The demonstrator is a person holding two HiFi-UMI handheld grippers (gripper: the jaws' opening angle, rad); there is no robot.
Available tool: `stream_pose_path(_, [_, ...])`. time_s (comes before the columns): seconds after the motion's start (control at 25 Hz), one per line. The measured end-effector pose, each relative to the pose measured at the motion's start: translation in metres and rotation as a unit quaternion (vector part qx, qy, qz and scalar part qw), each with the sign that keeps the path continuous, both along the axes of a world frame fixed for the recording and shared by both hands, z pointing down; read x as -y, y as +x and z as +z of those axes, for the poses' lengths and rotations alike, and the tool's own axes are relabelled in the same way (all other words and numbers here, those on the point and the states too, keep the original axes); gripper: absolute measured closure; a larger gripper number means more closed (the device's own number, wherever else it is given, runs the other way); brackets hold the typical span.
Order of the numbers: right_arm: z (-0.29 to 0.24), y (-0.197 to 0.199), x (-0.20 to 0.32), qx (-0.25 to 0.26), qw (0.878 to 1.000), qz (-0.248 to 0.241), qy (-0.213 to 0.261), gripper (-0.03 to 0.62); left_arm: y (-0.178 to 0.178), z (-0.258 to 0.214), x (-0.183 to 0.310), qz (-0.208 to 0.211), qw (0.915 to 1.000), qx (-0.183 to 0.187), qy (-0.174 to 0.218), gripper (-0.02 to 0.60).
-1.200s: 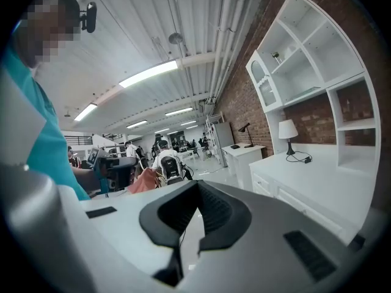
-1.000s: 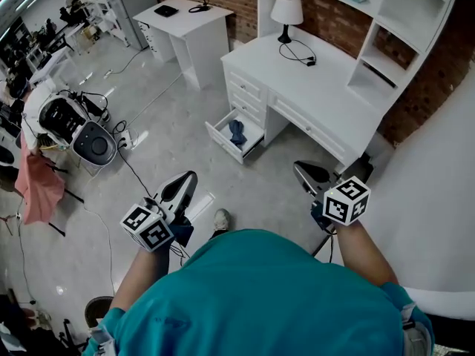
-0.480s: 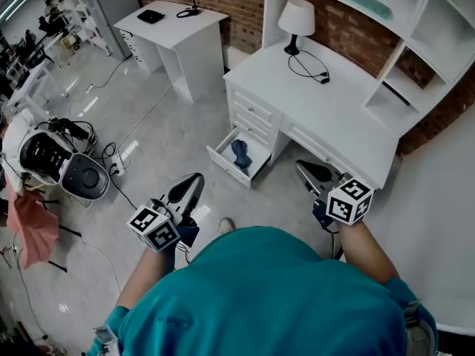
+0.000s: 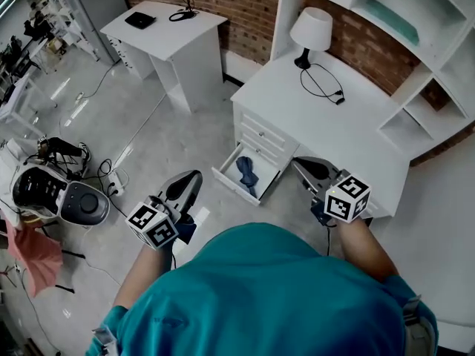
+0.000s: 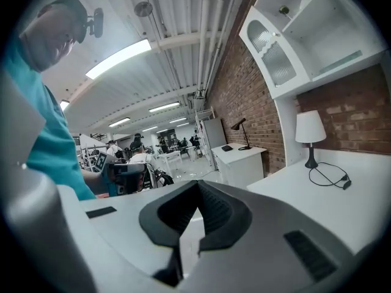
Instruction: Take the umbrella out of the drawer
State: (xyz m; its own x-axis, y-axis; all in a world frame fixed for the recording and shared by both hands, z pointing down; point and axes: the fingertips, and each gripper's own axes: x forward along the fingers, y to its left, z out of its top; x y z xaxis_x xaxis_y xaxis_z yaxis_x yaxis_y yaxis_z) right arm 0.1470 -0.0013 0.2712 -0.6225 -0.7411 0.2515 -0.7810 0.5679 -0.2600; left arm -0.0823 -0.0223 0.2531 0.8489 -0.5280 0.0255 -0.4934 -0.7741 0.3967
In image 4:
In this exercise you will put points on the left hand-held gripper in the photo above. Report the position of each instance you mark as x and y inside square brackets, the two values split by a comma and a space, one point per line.
[154, 224]

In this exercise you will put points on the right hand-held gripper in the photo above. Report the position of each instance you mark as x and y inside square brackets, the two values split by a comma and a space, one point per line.
[347, 198]

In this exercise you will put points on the white drawer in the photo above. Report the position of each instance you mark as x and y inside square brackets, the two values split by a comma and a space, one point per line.
[259, 150]
[265, 178]
[264, 132]

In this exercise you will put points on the blue umbrella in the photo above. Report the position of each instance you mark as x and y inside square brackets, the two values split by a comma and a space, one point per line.
[246, 173]

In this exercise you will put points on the person's left forearm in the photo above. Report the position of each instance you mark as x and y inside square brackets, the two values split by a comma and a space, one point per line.
[143, 276]

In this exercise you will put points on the person's right forearm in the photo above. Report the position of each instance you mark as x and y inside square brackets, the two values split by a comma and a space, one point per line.
[365, 250]

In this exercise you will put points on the white closed drawer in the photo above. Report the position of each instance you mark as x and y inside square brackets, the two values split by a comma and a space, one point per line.
[259, 150]
[264, 132]

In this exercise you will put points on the white paper sheet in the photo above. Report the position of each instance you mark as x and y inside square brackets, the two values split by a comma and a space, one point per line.
[201, 214]

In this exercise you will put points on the white power strip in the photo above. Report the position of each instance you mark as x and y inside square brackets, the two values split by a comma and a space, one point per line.
[116, 184]

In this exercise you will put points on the white desk with drawers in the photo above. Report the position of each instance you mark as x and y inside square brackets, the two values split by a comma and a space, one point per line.
[326, 124]

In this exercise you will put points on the grey and black device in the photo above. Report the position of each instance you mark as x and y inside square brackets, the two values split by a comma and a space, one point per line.
[79, 200]

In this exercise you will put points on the person's teal shirt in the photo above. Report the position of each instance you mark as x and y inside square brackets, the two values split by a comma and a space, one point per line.
[267, 295]

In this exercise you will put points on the pink cloth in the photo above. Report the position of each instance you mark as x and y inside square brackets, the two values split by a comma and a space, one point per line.
[39, 258]

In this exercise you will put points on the white table lamp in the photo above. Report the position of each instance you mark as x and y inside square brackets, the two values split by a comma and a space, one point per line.
[311, 28]

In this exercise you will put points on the white shelf hutch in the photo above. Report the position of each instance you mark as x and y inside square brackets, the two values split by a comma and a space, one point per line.
[419, 72]

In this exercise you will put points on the white side table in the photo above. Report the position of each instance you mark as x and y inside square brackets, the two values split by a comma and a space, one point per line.
[18, 102]

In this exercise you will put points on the small white desk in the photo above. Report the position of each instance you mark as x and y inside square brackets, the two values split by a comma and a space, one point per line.
[174, 35]

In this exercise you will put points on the black flat box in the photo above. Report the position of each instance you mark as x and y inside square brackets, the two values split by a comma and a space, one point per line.
[140, 20]

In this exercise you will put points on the grey tall cabinet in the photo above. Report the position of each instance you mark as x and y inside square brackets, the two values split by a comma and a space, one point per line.
[98, 9]

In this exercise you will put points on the white metal rack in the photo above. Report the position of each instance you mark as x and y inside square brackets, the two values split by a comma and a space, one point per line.
[63, 9]

